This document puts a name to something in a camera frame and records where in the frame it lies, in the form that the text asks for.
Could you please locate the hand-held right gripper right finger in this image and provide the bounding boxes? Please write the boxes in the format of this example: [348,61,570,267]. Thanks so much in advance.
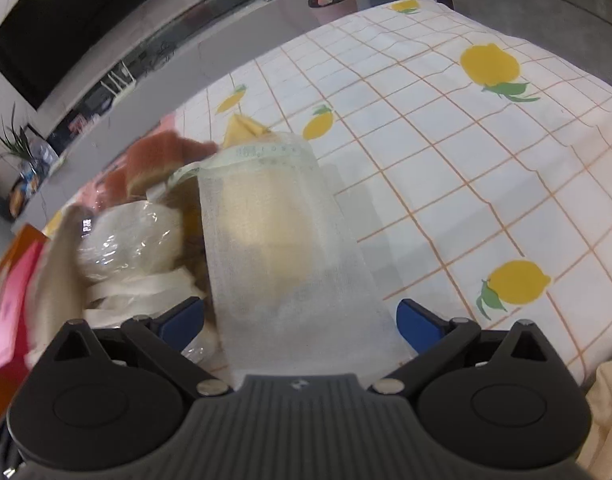
[371,298,567,397]

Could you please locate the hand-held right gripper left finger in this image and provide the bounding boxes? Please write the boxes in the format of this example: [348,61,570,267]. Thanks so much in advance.
[33,296,234,401]

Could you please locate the brown bear-shaped sponge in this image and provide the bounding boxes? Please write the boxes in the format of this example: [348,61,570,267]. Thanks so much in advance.
[106,130,221,207]

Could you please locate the red cardboard box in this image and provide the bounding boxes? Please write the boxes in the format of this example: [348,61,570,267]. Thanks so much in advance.
[0,240,47,373]

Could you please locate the yellow cleaning cloth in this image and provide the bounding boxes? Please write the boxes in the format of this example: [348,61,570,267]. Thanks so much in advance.
[223,114,277,148]

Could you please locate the plastic-wrapped white cloth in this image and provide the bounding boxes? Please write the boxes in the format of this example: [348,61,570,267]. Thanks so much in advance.
[76,200,197,283]

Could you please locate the lemon-print checked tablecloth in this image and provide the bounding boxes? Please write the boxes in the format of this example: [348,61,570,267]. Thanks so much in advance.
[171,0,612,386]

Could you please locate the orange cardboard box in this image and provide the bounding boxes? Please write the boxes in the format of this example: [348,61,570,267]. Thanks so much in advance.
[0,224,54,311]

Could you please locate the cream dotted blanket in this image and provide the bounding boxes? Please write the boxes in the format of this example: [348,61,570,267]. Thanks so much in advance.
[578,360,612,480]

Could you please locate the small potted plant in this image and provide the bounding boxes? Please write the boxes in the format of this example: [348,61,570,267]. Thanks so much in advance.
[0,102,54,196]

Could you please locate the white router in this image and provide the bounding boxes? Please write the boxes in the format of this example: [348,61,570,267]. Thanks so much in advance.
[100,60,137,98]

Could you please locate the long low tv cabinet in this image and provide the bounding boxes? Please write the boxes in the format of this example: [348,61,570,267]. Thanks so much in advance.
[16,0,367,201]

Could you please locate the black wall television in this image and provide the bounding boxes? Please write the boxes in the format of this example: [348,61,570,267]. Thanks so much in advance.
[0,0,174,111]

